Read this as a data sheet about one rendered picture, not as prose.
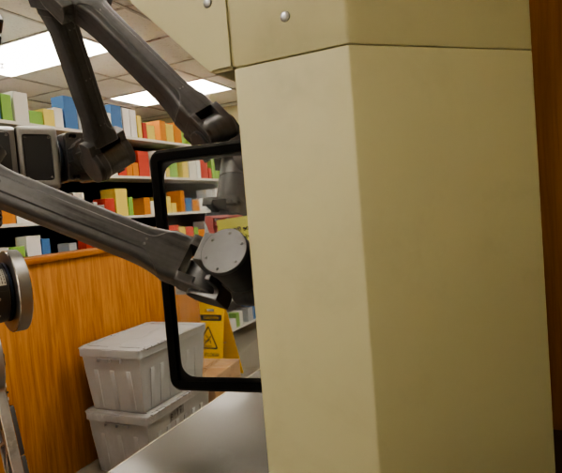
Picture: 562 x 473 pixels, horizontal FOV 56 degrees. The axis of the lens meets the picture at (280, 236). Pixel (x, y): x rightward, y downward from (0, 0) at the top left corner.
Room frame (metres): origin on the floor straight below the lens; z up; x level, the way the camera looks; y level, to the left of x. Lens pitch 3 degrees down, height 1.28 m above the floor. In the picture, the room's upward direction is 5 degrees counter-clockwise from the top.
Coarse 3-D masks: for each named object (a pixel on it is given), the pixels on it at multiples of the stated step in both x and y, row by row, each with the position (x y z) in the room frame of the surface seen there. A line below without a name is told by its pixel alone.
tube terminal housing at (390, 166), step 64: (256, 0) 0.48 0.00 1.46; (320, 0) 0.46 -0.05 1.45; (384, 0) 0.46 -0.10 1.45; (448, 0) 0.48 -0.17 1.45; (512, 0) 0.51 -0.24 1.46; (256, 64) 0.49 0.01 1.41; (320, 64) 0.46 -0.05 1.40; (384, 64) 0.46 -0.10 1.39; (448, 64) 0.48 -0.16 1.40; (512, 64) 0.51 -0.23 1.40; (256, 128) 0.49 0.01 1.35; (320, 128) 0.46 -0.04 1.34; (384, 128) 0.46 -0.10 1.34; (448, 128) 0.48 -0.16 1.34; (512, 128) 0.50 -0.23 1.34; (256, 192) 0.49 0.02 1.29; (320, 192) 0.46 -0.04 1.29; (384, 192) 0.45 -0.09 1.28; (448, 192) 0.48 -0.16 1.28; (512, 192) 0.50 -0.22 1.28; (256, 256) 0.49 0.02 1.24; (320, 256) 0.46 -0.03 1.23; (384, 256) 0.45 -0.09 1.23; (448, 256) 0.48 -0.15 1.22; (512, 256) 0.50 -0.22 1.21; (256, 320) 0.49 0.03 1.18; (320, 320) 0.47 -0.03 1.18; (384, 320) 0.45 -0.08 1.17; (448, 320) 0.47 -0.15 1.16; (512, 320) 0.50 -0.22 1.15; (320, 384) 0.47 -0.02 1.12; (384, 384) 0.45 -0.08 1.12; (448, 384) 0.47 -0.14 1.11; (512, 384) 0.50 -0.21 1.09; (320, 448) 0.47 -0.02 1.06; (384, 448) 0.45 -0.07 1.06; (448, 448) 0.47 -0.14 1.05; (512, 448) 0.50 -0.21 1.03
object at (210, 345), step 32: (192, 160) 0.85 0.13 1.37; (224, 160) 0.83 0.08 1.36; (192, 192) 0.85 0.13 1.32; (224, 192) 0.83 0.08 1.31; (192, 224) 0.85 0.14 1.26; (224, 224) 0.83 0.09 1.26; (192, 256) 0.85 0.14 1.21; (192, 320) 0.85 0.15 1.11; (224, 320) 0.84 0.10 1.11; (192, 352) 0.86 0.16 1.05; (224, 352) 0.84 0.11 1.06; (256, 352) 0.82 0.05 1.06
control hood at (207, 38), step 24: (144, 0) 0.53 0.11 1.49; (168, 0) 0.52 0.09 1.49; (192, 0) 0.51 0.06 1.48; (216, 0) 0.50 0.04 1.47; (168, 24) 0.52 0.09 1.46; (192, 24) 0.51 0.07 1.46; (216, 24) 0.50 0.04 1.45; (192, 48) 0.51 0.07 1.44; (216, 48) 0.50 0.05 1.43; (216, 72) 0.50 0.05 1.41
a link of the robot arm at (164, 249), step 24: (0, 168) 0.70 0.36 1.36; (0, 192) 0.69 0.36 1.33; (24, 192) 0.69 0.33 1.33; (48, 192) 0.69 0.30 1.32; (24, 216) 0.70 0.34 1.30; (48, 216) 0.68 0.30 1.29; (72, 216) 0.68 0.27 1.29; (96, 216) 0.69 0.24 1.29; (120, 216) 0.70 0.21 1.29; (96, 240) 0.68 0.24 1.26; (120, 240) 0.68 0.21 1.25; (144, 240) 0.68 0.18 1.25; (168, 240) 0.69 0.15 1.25; (192, 240) 0.69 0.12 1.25; (144, 264) 0.68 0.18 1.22; (168, 264) 0.68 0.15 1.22; (192, 264) 0.69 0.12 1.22
